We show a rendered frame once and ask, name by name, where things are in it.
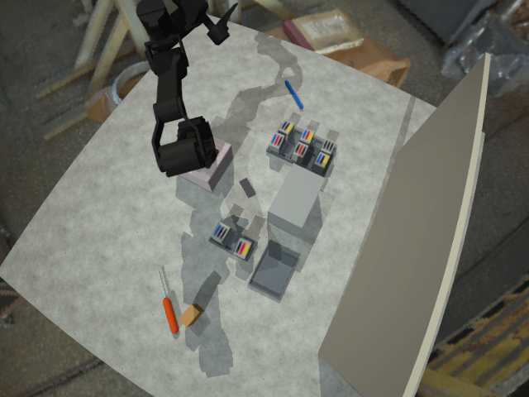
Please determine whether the dark grey flat bar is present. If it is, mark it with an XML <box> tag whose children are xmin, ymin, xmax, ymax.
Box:
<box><xmin>239</xmin><ymin>178</ymin><xmax>255</xmax><ymax>198</ymax></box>

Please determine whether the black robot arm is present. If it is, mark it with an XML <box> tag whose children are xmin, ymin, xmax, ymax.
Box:
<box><xmin>136</xmin><ymin>0</ymin><xmax>219</xmax><ymax>178</ymax></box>

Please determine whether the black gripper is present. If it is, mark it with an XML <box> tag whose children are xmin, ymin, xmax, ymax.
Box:
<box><xmin>169</xmin><ymin>2</ymin><xmax>238</xmax><ymax>45</ymax></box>

